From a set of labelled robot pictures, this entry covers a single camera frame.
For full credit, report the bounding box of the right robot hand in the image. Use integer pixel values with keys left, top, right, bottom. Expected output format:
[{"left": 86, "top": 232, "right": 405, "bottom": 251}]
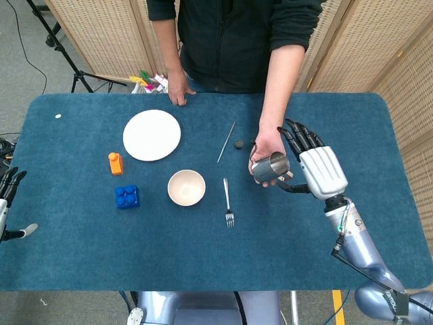
[{"left": 276, "top": 118, "right": 349, "bottom": 200}]

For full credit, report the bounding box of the black floor cable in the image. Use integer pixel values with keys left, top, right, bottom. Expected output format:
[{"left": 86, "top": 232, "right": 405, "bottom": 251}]
[{"left": 6, "top": 0, "right": 48, "bottom": 95}]

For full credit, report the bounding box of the person's right forearm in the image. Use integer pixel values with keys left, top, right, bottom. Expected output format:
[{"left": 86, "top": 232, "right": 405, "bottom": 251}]
[{"left": 154, "top": 19, "right": 185, "bottom": 74}]

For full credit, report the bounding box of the person's right hand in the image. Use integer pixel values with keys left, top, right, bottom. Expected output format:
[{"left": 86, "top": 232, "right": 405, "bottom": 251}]
[{"left": 167, "top": 69, "right": 197, "bottom": 107}]

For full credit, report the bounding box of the orange block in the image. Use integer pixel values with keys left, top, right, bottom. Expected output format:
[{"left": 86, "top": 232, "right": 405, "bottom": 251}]
[{"left": 108, "top": 152, "right": 124, "bottom": 176}]

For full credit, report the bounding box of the wicker folding screen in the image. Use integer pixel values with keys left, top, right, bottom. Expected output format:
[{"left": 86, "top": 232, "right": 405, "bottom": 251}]
[
  {"left": 43, "top": 0, "right": 185, "bottom": 84},
  {"left": 297, "top": 0, "right": 433, "bottom": 234}
]

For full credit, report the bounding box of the cream ribbed bowl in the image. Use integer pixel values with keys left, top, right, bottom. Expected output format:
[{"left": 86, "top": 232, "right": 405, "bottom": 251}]
[{"left": 167, "top": 169, "right": 206, "bottom": 207}]

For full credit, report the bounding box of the thin metal chopstick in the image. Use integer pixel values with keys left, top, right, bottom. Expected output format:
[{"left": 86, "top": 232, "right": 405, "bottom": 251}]
[{"left": 216, "top": 121, "right": 236, "bottom": 164}]

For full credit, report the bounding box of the black tripod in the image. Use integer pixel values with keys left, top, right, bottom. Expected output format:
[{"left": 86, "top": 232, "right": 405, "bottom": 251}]
[{"left": 26, "top": 0, "right": 128, "bottom": 94}]

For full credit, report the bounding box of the white round plate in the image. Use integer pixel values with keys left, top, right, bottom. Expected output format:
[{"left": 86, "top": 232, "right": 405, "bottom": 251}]
[{"left": 122, "top": 109, "right": 182, "bottom": 163}]

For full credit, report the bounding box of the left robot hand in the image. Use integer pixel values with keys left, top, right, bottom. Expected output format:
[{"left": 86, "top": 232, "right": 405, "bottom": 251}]
[{"left": 0, "top": 166, "right": 39, "bottom": 242}]

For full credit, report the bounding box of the blue table cloth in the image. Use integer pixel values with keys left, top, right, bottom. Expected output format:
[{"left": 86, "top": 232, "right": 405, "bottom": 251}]
[{"left": 0, "top": 91, "right": 433, "bottom": 293}]

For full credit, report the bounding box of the person's left forearm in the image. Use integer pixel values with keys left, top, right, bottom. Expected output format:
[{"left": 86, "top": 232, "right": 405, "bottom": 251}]
[{"left": 258, "top": 43, "right": 307, "bottom": 133}]

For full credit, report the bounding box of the metal cup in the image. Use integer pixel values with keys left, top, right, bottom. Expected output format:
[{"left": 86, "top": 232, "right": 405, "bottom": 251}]
[{"left": 249, "top": 139, "right": 294, "bottom": 186}]

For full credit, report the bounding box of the robot torso base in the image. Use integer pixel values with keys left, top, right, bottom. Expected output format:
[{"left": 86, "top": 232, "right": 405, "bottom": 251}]
[{"left": 127, "top": 290, "right": 283, "bottom": 325}]

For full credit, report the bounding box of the person's left hand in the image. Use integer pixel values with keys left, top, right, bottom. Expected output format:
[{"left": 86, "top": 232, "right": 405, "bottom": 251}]
[{"left": 248, "top": 127, "right": 288, "bottom": 189}]

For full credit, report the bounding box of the steel fork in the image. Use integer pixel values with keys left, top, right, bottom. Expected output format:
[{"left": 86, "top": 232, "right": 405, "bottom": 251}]
[{"left": 223, "top": 177, "right": 235, "bottom": 228}]

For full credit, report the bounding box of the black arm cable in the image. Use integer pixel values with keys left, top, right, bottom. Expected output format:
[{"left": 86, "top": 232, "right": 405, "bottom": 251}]
[{"left": 331, "top": 233, "right": 405, "bottom": 294}]

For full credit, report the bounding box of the blue toy brick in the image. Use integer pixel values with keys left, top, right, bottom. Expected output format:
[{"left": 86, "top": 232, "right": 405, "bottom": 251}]
[{"left": 114, "top": 184, "right": 141, "bottom": 210}]

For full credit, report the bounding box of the person's torso in black jacket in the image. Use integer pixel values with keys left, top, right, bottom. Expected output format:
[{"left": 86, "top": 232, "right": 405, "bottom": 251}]
[{"left": 145, "top": 0, "right": 327, "bottom": 94}]

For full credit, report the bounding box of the colourful packets pile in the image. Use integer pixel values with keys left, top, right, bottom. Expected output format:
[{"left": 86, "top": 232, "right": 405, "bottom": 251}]
[{"left": 129, "top": 69, "right": 169, "bottom": 95}]

